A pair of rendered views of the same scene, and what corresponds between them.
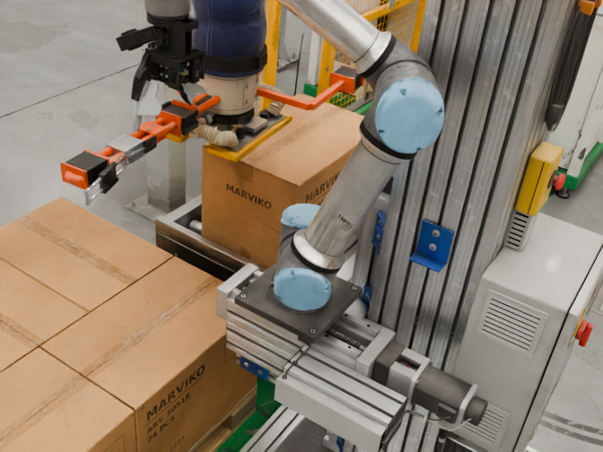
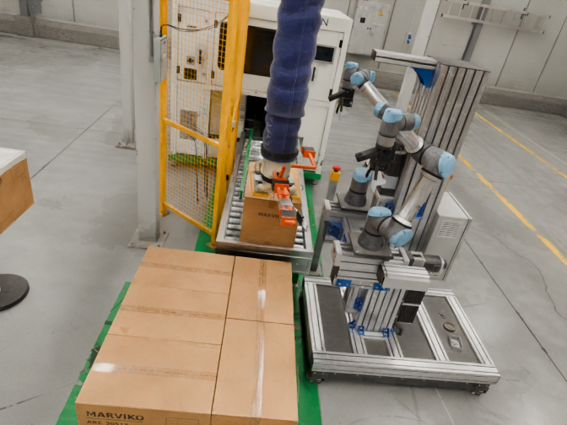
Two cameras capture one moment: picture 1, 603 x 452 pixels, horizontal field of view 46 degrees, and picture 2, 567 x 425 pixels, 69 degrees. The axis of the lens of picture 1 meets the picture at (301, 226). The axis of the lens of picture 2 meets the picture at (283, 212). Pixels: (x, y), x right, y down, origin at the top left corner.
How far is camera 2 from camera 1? 1.60 m
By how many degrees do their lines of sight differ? 31
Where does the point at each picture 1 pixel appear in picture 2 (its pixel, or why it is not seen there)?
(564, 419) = not seen: hidden behind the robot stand
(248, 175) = (272, 205)
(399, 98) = (448, 159)
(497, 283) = (445, 216)
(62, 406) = (266, 336)
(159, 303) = (253, 278)
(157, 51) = (380, 159)
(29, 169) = (45, 242)
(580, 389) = not seen: hidden behind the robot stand
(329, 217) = (414, 207)
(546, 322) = (461, 224)
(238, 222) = (264, 229)
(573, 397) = not seen: hidden behind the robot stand
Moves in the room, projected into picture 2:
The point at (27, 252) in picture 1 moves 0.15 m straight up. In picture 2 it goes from (166, 278) to (167, 260)
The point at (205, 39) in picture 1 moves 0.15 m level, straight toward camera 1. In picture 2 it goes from (281, 147) to (298, 156)
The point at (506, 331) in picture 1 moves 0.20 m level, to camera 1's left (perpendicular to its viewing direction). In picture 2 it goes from (447, 232) to (424, 239)
